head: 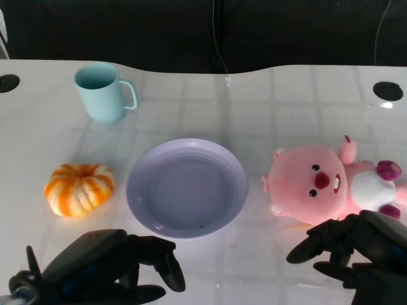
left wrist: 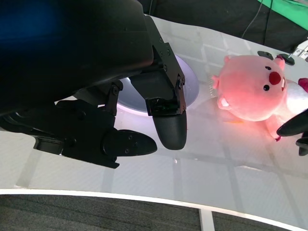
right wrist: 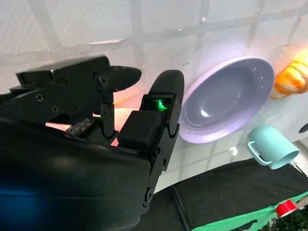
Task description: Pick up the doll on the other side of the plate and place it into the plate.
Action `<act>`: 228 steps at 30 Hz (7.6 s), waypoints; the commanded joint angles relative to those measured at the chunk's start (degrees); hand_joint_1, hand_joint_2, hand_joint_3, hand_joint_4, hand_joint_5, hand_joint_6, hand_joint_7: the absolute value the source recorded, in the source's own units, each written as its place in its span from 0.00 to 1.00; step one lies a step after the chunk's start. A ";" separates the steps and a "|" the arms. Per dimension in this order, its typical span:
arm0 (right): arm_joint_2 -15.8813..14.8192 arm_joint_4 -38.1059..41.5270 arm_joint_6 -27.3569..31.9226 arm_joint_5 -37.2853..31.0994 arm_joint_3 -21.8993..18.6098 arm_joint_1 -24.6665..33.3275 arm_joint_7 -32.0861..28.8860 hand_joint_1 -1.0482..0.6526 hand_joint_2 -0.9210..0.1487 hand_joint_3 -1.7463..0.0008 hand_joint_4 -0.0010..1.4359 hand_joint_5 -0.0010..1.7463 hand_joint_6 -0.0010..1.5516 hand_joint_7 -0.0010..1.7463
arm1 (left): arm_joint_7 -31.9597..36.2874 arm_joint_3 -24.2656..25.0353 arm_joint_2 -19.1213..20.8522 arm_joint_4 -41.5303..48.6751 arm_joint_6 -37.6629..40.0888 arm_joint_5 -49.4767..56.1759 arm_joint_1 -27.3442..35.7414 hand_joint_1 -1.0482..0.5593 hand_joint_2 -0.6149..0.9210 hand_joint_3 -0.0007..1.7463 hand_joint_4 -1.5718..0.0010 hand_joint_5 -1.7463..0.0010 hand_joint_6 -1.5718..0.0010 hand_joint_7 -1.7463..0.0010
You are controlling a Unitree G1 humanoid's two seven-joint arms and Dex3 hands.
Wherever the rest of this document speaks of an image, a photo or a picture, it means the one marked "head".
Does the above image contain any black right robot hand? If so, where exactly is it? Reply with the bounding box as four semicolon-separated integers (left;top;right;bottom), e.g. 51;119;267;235
286;210;407;305

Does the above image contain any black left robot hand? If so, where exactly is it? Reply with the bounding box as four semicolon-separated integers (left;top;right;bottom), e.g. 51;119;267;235
8;229;186;305

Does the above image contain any pink plush doll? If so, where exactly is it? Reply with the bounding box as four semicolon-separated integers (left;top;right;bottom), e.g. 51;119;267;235
261;135;403;226

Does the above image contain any lavender round plate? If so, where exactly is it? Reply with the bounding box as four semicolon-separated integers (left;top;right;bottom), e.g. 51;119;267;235
125;138;249;241

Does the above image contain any orange white striped pumpkin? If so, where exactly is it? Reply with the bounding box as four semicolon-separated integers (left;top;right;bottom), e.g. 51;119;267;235
43;163;116;218

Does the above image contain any black table grommet hole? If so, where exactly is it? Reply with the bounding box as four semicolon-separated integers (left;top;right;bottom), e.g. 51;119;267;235
372;81;404;102
0;74;21;94

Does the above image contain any light blue mug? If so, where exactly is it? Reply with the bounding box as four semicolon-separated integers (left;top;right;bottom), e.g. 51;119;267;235
74;62;139;123

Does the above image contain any white object at edge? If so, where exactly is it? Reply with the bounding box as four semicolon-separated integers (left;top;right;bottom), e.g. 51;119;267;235
0;8;9;60

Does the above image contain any thin black hanging cable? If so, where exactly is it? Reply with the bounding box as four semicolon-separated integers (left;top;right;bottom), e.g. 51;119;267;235
211;0;230;74
373;0;392;66

